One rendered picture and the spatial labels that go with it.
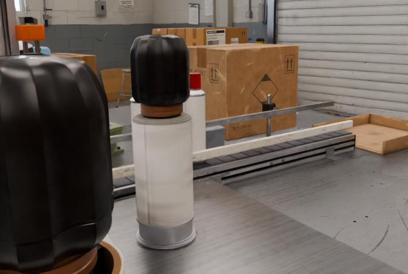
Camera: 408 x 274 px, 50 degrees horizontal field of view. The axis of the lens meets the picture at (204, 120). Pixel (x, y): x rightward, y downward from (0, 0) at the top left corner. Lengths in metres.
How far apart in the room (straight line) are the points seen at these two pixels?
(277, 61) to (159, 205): 0.87
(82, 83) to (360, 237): 0.68
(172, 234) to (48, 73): 0.47
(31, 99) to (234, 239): 0.52
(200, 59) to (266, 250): 0.83
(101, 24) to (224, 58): 6.07
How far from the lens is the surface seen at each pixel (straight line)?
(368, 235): 0.84
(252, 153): 1.09
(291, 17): 5.73
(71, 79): 0.20
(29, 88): 0.19
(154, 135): 0.59
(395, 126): 1.64
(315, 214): 0.90
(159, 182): 0.61
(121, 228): 0.73
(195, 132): 0.98
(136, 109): 0.91
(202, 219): 0.74
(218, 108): 1.32
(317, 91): 5.55
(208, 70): 1.34
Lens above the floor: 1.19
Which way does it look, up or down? 12 degrees down
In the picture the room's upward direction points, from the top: 1 degrees counter-clockwise
